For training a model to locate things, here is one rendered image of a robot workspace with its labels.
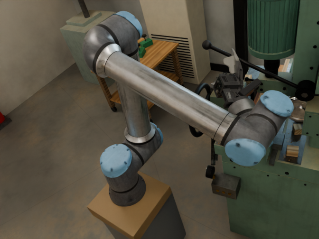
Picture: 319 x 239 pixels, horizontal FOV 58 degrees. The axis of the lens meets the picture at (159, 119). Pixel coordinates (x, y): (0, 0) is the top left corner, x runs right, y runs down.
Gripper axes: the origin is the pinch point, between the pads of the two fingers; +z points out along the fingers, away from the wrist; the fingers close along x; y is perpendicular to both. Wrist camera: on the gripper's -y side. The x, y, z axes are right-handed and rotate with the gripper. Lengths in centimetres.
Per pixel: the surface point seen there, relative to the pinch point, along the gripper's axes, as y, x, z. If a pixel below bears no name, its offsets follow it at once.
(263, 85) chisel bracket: -19.4, 7.9, -5.0
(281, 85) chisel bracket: -23.8, 3.9, -8.7
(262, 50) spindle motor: -10.0, -8.9, -3.0
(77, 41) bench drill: 46, 149, 183
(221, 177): -11, 52, -26
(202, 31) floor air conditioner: -71, 97, 139
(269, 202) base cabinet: -33, 55, -41
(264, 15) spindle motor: -5.2, -21.2, 0.3
